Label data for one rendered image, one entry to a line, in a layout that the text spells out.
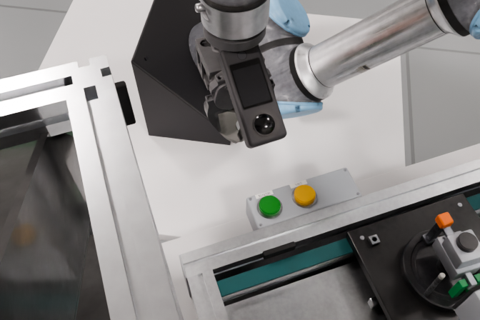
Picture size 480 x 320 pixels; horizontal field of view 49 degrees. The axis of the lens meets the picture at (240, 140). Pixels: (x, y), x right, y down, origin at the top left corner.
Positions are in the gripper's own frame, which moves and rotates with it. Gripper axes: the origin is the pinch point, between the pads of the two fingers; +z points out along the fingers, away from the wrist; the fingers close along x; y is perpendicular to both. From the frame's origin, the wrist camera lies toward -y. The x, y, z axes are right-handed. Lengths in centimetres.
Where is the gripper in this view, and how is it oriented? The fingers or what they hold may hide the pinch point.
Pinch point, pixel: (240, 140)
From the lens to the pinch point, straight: 73.1
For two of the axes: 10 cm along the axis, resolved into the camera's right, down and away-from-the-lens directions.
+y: -3.3, -7.7, 5.5
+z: 0.0, 5.8, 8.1
